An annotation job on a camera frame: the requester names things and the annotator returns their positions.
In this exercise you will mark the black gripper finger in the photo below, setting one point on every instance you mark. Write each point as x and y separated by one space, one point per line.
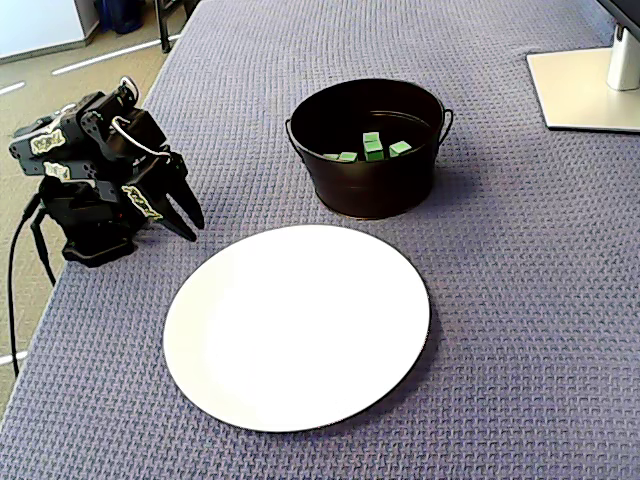
175 220
187 200

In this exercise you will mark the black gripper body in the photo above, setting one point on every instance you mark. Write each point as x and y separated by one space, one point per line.
161 186

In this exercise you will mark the black metal bucket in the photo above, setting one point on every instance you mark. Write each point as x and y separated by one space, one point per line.
370 190

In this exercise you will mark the black robot arm with stickers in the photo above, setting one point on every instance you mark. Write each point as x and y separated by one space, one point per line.
85 225

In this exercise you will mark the white round plate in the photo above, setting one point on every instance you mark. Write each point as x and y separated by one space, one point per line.
295 330

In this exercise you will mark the black furniture leg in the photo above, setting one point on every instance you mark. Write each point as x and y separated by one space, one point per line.
164 35

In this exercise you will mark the dark blue bin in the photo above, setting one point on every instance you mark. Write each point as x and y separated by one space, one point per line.
120 17

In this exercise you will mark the blue woven table mat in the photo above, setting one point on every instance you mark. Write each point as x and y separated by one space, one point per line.
500 300

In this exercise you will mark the white monitor stand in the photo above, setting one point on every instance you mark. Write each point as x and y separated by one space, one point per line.
575 90

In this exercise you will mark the dark monitor screen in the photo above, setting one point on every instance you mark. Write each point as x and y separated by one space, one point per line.
627 7

